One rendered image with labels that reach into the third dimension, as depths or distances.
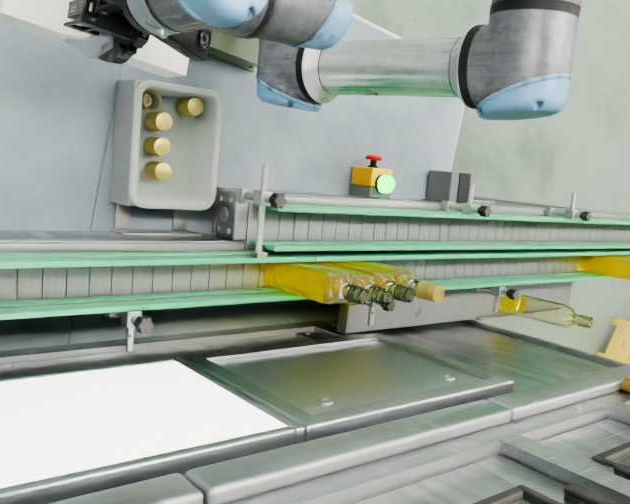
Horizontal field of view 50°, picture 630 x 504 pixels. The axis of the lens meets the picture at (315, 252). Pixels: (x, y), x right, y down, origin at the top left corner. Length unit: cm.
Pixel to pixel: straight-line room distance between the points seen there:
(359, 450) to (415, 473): 8
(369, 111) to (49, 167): 77
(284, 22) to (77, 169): 69
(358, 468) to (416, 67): 56
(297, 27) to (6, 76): 67
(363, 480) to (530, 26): 60
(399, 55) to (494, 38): 15
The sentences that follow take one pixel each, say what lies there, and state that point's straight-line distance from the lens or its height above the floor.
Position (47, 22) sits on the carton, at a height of 111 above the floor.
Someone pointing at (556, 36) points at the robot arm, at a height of 146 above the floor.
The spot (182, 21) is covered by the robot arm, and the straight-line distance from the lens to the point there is 68.
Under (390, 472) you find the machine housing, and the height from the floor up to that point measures 143.
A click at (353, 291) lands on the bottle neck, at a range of 118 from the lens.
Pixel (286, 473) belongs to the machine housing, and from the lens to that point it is 82.
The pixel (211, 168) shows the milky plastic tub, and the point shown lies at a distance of 132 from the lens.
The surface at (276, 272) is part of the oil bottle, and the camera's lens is 132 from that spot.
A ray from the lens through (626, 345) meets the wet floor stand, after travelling 453.
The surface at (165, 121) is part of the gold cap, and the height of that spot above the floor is 81.
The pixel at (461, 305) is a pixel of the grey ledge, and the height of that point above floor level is 88.
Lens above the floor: 196
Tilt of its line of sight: 49 degrees down
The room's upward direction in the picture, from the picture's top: 104 degrees clockwise
